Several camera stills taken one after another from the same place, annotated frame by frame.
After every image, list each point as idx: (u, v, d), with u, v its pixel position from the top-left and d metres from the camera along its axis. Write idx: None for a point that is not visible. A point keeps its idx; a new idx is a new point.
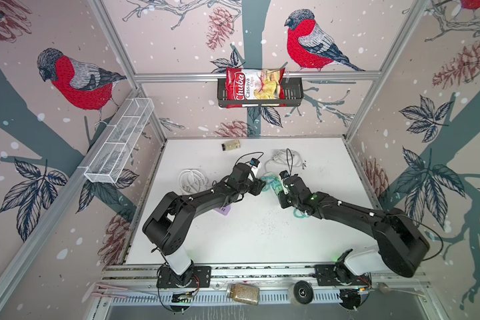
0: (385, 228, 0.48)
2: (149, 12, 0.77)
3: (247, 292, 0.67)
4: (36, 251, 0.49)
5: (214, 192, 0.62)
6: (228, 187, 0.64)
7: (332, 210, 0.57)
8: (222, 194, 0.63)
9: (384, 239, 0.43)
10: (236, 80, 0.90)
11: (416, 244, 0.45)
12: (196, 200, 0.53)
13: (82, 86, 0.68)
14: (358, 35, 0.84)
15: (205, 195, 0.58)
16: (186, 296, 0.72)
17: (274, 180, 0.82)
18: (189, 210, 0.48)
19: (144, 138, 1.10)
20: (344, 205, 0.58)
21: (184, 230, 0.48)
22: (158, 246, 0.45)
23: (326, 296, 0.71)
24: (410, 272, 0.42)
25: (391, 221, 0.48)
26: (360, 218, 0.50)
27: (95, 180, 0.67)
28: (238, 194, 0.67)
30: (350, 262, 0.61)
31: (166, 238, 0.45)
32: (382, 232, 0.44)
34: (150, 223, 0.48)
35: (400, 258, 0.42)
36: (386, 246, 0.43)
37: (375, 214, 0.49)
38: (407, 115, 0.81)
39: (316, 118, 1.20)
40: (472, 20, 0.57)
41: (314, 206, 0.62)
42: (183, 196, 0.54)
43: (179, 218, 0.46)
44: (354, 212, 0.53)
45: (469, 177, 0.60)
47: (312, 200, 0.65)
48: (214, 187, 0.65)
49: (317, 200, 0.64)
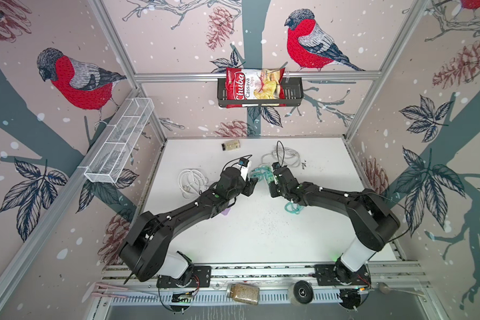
0: (356, 206, 0.53)
2: (149, 12, 0.77)
3: (247, 292, 0.67)
4: (35, 251, 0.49)
5: (198, 205, 0.57)
6: (215, 197, 0.64)
7: (314, 196, 0.61)
8: (208, 206, 0.58)
9: (356, 216, 0.48)
10: (236, 80, 0.90)
11: (388, 222, 0.49)
12: (174, 220, 0.49)
13: (82, 86, 0.68)
14: (358, 35, 0.84)
15: (187, 210, 0.54)
16: (186, 296, 0.72)
17: (266, 171, 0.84)
18: (165, 233, 0.44)
19: (144, 138, 1.10)
20: (324, 190, 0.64)
21: (160, 254, 0.44)
22: (132, 272, 0.41)
23: (326, 296, 0.71)
24: (379, 246, 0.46)
25: (364, 200, 0.50)
26: (336, 199, 0.54)
27: (95, 180, 0.67)
28: (226, 202, 0.64)
30: (346, 260, 0.62)
31: (139, 264, 0.41)
32: (353, 210, 0.48)
34: (125, 246, 0.43)
35: (370, 233, 0.47)
36: (357, 222, 0.47)
37: (350, 196, 0.53)
38: (406, 115, 0.81)
39: (316, 118, 1.20)
40: (472, 19, 0.57)
41: (299, 194, 0.67)
42: (161, 215, 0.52)
43: (152, 242, 0.42)
44: (333, 194, 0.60)
45: (469, 177, 0.60)
47: (298, 189, 0.70)
48: (199, 200, 0.59)
49: (302, 190, 0.68)
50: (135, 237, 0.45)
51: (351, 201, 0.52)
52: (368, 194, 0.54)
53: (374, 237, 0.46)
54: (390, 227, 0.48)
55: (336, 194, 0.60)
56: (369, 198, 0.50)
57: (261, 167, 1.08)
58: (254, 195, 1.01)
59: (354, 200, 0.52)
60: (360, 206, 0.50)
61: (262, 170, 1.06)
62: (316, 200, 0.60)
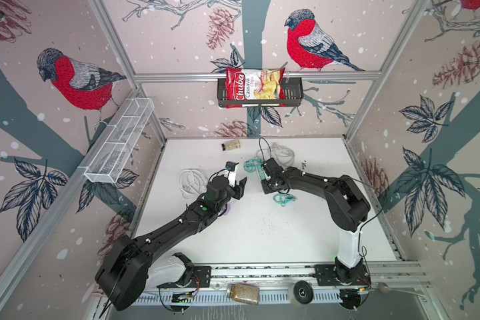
0: (333, 189, 0.57)
2: (149, 12, 0.77)
3: (247, 292, 0.67)
4: (35, 251, 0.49)
5: (182, 222, 0.54)
6: (202, 210, 0.61)
7: (296, 180, 0.66)
8: (194, 223, 0.55)
9: (333, 200, 0.52)
10: (236, 80, 0.90)
11: (358, 206, 0.54)
12: (154, 242, 0.46)
13: (82, 86, 0.68)
14: (358, 35, 0.84)
15: (170, 229, 0.51)
16: (186, 296, 0.72)
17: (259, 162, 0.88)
18: (143, 259, 0.42)
19: (144, 138, 1.10)
20: (306, 175, 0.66)
21: (138, 280, 0.42)
22: (110, 300, 0.39)
23: (326, 296, 0.71)
24: (353, 226, 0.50)
25: (341, 186, 0.54)
26: (316, 183, 0.59)
27: (95, 180, 0.67)
28: (214, 214, 0.61)
30: (341, 256, 0.63)
31: (116, 292, 0.39)
32: (330, 194, 0.52)
34: (102, 273, 0.41)
35: (344, 216, 0.52)
36: (334, 206, 0.52)
37: (328, 180, 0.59)
38: (406, 115, 0.81)
39: (316, 118, 1.20)
40: (472, 19, 0.57)
41: (284, 178, 0.71)
42: (140, 239, 0.46)
43: (129, 270, 0.39)
44: (313, 179, 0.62)
45: (469, 177, 0.60)
47: (282, 173, 0.74)
48: (184, 216, 0.56)
49: (286, 174, 0.73)
50: (111, 264, 0.44)
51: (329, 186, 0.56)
52: (346, 180, 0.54)
53: (347, 218, 0.51)
54: (359, 208, 0.53)
55: (316, 179, 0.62)
56: (347, 185, 0.55)
57: (255, 159, 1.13)
58: (254, 195, 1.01)
59: (331, 185, 0.56)
60: (336, 190, 0.57)
61: (256, 162, 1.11)
62: (298, 184, 0.64)
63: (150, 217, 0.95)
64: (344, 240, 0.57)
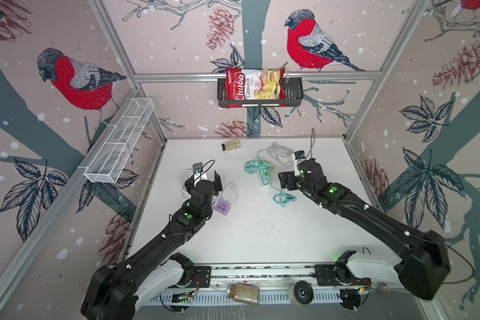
0: (422, 254, 0.45)
2: (149, 12, 0.77)
3: (247, 292, 0.67)
4: (34, 252, 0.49)
5: (166, 237, 0.51)
6: (188, 219, 0.57)
7: (355, 214, 0.51)
8: (178, 235, 0.53)
9: (420, 267, 0.39)
10: (236, 80, 0.90)
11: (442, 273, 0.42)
12: (136, 267, 0.44)
13: (82, 86, 0.69)
14: (358, 35, 0.84)
15: (154, 247, 0.48)
16: (186, 296, 0.72)
17: (260, 164, 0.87)
18: (125, 288, 0.40)
19: (144, 138, 1.10)
20: (370, 211, 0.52)
21: (124, 309, 0.40)
22: None
23: (326, 296, 0.71)
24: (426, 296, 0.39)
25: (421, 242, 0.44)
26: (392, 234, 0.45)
27: (95, 180, 0.67)
28: (201, 220, 0.60)
30: (352, 265, 0.62)
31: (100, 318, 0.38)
32: (420, 260, 0.39)
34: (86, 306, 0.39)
35: (426, 285, 0.39)
36: (416, 272, 0.39)
37: (411, 236, 0.43)
38: (406, 115, 0.81)
39: (317, 118, 1.20)
40: (472, 20, 0.57)
41: (330, 199, 0.56)
42: (120, 265, 0.44)
43: (112, 301, 0.38)
44: (379, 226, 0.47)
45: (469, 177, 0.60)
47: (330, 193, 0.57)
48: (167, 230, 0.53)
49: (336, 195, 0.56)
50: (93, 296, 0.43)
51: (414, 245, 0.42)
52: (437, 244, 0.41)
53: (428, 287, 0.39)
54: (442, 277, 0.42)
55: (392, 226, 0.46)
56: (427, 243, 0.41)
57: (256, 160, 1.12)
58: (254, 195, 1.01)
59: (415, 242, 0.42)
60: (428, 258, 0.44)
61: (256, 163, 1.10)
62: (352, 218, 0.51)
63: (150, 217, 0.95)
64: (379, 272, 0.51)
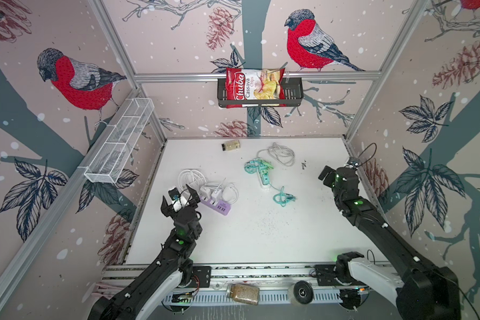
0: (423, 279, 0.41)
2: (149, 12, 0.77)
3: (247, 292, 0.67)
4: (34, 252, 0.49)
5: (160, 264, 0.54)
6: (179, 244, 0.62)
7: (370, 226, 0.53)
8: (172, 260, 0.56)
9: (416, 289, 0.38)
10: (236, 80, 0.90)
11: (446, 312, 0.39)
12: (136, 294, 0.46)
13: (82, 86, 0.69)
14: (358, 35, 0.84)
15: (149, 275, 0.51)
16: (186, 296, 0.72)
17: (260, 164, 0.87)
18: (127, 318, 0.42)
19: (144, 138, 1.10)
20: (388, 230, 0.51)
21: None
22: None
23: (326, 296, 0.71)
24: None
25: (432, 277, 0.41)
26: (398, 255, 0.45)
27: (95, 180, 0.67)
28: (192, 244, 0.63)
30: (353, 267, 0.62)
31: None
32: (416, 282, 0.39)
34: None
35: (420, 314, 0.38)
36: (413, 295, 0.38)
37: (420, 262, 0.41)
38: (406, 115, 0.81)
39: (317, 118, 1.20)
40: (472, 20, 0.57)
41: (352, 209, 0.58)
42: (118, 294, 0.45)
43: None
44: (396, 244, 0.47)
45: (469, 177, 0.60)
47: (354, 204, 0.60)
48: (162, 256, 0.56)
49: (359, 207, 0.59)
50: None
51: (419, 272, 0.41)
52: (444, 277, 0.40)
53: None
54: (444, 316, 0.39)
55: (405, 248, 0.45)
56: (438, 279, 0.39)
57: (256, 160, 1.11)
58: (254, 195, 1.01)
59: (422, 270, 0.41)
60: (428, 286, 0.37)
61: (256, 163, 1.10)
62: (366, 230, 0.52)
63: (150, 217, 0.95)
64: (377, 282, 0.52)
